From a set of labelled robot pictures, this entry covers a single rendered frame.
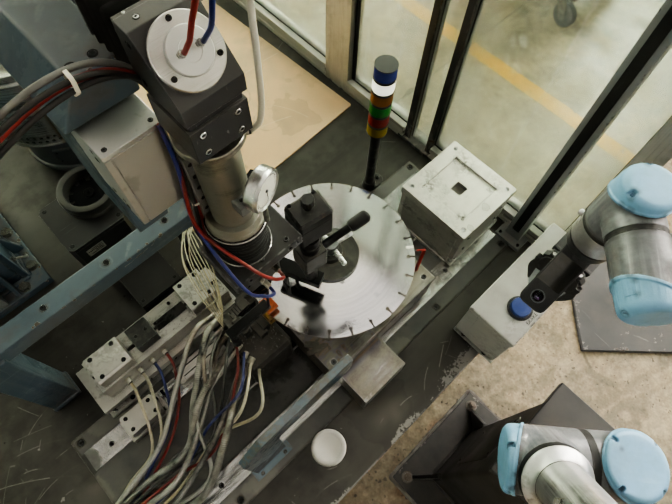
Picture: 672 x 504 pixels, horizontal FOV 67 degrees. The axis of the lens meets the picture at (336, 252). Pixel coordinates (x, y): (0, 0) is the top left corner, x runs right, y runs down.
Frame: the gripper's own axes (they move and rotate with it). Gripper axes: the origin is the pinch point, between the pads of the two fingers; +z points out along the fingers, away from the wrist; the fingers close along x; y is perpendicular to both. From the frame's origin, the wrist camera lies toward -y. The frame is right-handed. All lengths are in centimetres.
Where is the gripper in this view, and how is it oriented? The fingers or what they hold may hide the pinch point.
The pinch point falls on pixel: (535, 294)
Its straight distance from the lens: 101.0
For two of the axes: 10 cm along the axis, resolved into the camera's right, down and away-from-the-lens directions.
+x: -6.8, -6.7, 3.0
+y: 7.3, -6.1, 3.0
